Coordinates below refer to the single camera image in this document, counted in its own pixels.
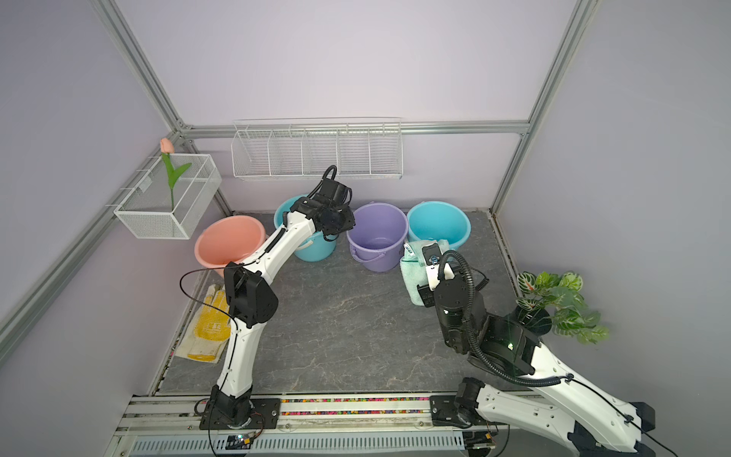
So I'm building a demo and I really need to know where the teal bucket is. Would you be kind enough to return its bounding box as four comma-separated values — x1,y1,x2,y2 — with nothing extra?
407,201,471,249
273,195,337,263

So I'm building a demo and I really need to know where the mint green cloth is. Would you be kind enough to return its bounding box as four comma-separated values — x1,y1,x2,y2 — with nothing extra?
400,239,449,307

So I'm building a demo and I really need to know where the purple bucket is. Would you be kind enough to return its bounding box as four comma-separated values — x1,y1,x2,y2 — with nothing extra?
346,202,409,272

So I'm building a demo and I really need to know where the pink plastic bucket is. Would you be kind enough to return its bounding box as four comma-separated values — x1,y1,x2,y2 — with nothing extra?
194,215,267,275

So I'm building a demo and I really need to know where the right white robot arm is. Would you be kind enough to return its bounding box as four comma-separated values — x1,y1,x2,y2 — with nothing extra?
417,275,656,456

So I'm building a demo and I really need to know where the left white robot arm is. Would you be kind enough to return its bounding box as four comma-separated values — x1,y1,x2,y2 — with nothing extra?
209,178,355,428

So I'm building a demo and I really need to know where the potted green plant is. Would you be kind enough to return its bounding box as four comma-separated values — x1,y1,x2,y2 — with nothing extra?
508,272,609,345

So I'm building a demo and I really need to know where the yellow white work glove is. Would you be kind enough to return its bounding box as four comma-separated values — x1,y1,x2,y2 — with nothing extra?
174,285,230,364

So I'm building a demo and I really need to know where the pink artificial tulip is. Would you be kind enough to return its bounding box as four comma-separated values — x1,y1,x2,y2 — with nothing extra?
160,138,192,211

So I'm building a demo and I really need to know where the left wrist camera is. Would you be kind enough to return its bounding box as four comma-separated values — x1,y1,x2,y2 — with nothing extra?
317,178,352,206

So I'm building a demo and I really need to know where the long white wire shelf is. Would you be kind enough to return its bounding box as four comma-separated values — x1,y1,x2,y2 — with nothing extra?
230,117,404,179

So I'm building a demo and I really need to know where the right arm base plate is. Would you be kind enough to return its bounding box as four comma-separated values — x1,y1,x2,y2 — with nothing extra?
428,394,498,430

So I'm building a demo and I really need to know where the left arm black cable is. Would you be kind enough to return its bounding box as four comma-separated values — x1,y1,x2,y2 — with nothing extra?
179,267,241,344

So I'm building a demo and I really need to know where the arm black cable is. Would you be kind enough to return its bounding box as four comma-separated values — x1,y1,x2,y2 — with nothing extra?
179,267,241,344
570,376,681,457

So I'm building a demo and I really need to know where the white wire basket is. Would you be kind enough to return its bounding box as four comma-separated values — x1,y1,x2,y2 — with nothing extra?
114,153,222,240

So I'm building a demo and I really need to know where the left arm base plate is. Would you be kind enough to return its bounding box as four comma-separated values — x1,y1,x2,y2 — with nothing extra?
199,397,282,431

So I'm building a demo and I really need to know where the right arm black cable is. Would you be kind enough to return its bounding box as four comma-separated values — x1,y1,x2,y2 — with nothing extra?
570,376,681,457

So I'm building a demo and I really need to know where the white vented cable duct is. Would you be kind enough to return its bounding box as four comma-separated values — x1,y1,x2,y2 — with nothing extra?
125,431,466,456

